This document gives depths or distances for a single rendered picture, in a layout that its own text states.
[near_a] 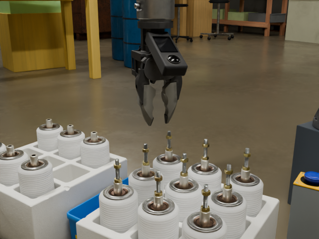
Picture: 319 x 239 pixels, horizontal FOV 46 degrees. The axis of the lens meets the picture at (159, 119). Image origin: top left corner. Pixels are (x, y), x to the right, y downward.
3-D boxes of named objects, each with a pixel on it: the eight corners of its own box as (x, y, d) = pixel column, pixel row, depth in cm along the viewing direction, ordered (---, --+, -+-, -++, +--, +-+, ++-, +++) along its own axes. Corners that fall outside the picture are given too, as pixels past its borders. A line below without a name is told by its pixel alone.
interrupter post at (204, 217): (211, 221, 80) (211, 208, 79) (208, 227, 78) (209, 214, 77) (200, 219, 81) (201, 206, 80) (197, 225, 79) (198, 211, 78)
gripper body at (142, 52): (162, 75, 84) (162, 19, 80) (179, 82, 76) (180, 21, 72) (130, 77, 81) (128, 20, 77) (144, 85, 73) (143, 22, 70)
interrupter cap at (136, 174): (145, 167, 106) (145, 164, 106) (165, 174, 102) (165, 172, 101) (126, 176, 101) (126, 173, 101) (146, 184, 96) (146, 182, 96)
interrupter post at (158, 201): (165, 208, 85) (165, 196, 84) (155, 211, 84) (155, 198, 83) (160, 203, 87) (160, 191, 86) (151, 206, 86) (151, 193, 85)
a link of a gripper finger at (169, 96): (169, 114, 85) (164, 75, 82) (181, 121, 80) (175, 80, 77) (157, 117, 84) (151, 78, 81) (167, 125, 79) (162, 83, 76)
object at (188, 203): (197, 234, 105) (199, 176, 100) (203, 256, 96) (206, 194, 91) (163, 235, 105) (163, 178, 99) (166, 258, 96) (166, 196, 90)
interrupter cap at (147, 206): (180, 211, 84) (180, 208, 84) (150, 219, 81) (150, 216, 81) (165, 196, 90) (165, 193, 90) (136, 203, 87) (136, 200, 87)
